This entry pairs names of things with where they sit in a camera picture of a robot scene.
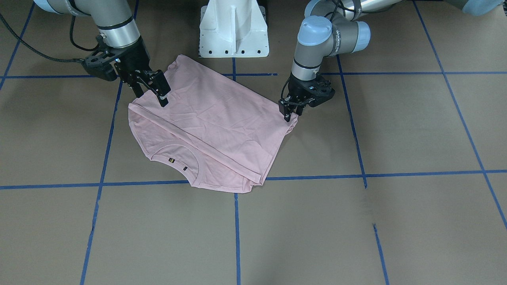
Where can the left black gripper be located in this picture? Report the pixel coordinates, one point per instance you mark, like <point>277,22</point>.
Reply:
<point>296,90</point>

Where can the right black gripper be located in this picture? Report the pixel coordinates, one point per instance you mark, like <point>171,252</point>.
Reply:
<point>133,58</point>

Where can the pink Snoopy t-shirt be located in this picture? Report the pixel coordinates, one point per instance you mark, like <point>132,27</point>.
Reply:
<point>219,134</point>

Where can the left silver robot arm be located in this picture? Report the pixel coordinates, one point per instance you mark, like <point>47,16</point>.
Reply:
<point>330,28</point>

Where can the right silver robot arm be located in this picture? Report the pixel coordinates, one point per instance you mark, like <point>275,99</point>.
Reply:
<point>114,18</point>

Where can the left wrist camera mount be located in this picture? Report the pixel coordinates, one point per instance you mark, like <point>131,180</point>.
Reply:
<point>321,91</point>

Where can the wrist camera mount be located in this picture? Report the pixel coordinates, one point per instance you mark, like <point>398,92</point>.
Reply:
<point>98,63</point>
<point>321,91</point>

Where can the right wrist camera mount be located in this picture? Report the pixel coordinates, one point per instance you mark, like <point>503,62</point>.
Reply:
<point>98,63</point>

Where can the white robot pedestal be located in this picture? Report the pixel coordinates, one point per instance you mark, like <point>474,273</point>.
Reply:
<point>234,28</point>

